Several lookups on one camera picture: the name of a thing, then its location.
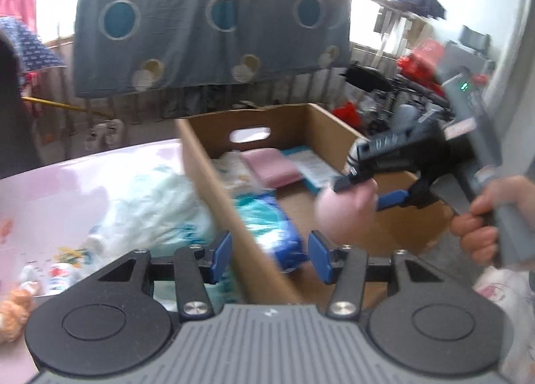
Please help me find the orange plush toy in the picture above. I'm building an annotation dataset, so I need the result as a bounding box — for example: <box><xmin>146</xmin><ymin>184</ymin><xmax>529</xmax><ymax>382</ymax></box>
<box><xmin>0</xmin><ymin>281</ymin><xmax>41</xmax><ymax>345</ymax></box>

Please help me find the white pink printed cloth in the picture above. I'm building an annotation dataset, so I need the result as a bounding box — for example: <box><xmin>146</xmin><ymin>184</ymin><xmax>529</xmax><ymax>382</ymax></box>
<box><xmin>471</xmin><ymin>266</ymin><xmax>535</xmax><ymax>373</ymax></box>

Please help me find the wheelchair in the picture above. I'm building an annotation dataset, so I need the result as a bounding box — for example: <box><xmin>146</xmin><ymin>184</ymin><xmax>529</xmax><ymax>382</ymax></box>
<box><xmin>363</xmin><ymin>75</ymin><xmax>454</xmax><ymax>136</ymax></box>

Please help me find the blue tissue packet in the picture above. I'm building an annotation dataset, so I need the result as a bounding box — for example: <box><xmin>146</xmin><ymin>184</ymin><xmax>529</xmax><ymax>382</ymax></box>
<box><xmin>233</xmin><ymin>194</ymin><xmax>308</xmax><ymax>273</ymax></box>

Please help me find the white cotton swab packet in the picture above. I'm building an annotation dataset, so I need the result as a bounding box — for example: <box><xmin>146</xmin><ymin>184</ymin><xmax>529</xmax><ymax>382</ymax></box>
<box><xmin>212</xmin><ymin>152</ymin><xmax>262</xmax><ymax>193</ymax></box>

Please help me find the blue white packet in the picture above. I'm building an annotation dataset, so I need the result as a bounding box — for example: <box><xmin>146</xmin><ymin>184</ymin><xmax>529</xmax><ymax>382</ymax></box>
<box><xmin>281</xmin><ymin>148</ymin><xmax>348</xmax><ymax>195</ymax></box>

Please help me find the colourful small toy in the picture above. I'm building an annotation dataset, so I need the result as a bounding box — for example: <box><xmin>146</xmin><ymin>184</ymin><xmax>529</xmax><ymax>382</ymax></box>
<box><xmin>53</xmin><ymin>245</ymin><xmax>91</xmax><ymax>266</ymax></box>

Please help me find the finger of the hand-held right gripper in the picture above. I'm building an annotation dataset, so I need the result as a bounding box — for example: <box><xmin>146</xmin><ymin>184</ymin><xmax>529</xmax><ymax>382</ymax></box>
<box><xmin>331</xmin><ymin>170</ymin><xmax>378</xmax><ymax>194</ymax></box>
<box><xmin>375</xmin><ymin>184</ymin><xmax>442</xmax><ymax>213</ymax></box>

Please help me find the pale plastic bag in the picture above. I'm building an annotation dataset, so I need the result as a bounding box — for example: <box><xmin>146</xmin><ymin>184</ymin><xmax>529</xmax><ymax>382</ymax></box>
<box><xmin>100</xmin><ymin>164</ymin><xmax>219</xmax><ymax>261</ymax></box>

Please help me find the pink soft ball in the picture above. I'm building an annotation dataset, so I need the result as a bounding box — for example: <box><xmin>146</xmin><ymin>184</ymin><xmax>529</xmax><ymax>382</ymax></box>
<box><xmin>313</xmin><ymin>181</ymin><xmax>379</xmax><ymax>249</ymax></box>

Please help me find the pink towel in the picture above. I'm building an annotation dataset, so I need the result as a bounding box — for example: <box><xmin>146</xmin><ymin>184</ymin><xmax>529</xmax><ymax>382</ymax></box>
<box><xmin>241</xmin><ymin>149</ymin><xmax>302</xmax><ymax>189</ymax></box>

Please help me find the brown cardboard box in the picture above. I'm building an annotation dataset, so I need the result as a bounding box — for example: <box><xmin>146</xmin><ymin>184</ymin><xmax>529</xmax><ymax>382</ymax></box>
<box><xmin>176</xmin><ymin>103</ymin><xmax>457</xmax><ymax>306</ymax></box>

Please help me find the person's right hand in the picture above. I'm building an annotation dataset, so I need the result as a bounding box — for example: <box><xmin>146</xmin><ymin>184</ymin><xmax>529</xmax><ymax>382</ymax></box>
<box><xmin>450</xmin><ymin>174</ymin><xmax>535</xmax><ymax>265</ymax></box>

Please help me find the blue polka dot cloth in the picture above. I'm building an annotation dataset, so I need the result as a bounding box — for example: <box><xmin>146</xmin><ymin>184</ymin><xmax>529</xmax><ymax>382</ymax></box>
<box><xmin>0</xmin><ymin>16</ymin><xmax>68</xmax><ymax>75</ymax></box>

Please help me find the large red cloth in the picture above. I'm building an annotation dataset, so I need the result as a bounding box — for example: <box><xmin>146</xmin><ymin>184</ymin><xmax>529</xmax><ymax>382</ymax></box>
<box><xmin>396</xmin><ymin>42</ymin><xmax>451</xmax><ymax>87</ymax></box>

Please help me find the yellow pole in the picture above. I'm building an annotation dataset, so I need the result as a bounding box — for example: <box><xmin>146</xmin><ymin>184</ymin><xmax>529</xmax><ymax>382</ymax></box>
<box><xmin>21</xmin><ymin>96</ymin><xmax>114</xmax><ymax>119</ymax></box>

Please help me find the dark cloth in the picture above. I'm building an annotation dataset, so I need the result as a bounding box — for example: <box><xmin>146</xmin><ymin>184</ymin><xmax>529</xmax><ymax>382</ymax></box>
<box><xmin>0</xmin><ymin>33</ymin><xmax>43</xmax><ymax>181</ymax></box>

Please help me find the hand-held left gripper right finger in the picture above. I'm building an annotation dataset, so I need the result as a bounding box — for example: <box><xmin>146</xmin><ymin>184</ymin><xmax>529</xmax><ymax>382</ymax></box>
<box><xmin>308</xmin><ymin>231</ymin><xmax>432</xmax><ymax>320</ymax></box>

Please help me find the small red cloth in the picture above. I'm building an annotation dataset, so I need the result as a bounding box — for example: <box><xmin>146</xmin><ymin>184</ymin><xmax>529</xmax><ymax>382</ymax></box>
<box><xmin>332</xmin><ymin>102</ymin><xmax>361</xmax><ymax>130</ymax></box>

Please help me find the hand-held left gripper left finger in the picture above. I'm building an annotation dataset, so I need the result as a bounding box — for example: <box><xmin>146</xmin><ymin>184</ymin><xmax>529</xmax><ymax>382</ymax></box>
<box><xmin>98</xmin><ymin>230</ymin><xmax>233</xmax><ymax>322</ymax></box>

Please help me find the blue circle-patterned blanket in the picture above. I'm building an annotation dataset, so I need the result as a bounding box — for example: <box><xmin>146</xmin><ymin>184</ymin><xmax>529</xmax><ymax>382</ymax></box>
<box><xmin>73</xmin><ymin>0</ymin><xmax>352</xmax><ymax>99</ymax></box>

